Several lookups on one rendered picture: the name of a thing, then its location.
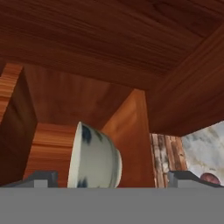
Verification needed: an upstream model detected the white bowl with blue marks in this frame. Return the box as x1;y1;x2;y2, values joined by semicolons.
66;121;123;188

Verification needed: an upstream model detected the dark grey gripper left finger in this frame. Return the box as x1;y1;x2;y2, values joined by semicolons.
3;171;59;188

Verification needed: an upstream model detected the reddish round fruit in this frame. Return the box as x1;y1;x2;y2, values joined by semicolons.
199;172;221;186

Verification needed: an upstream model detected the brown wooden cupboard door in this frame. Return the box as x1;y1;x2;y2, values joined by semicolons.
0;63;39;187

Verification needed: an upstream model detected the brown wooden cupboard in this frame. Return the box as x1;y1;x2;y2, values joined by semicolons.
0;0;224;188

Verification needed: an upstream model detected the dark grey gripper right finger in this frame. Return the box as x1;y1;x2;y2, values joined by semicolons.
167;170;222;188

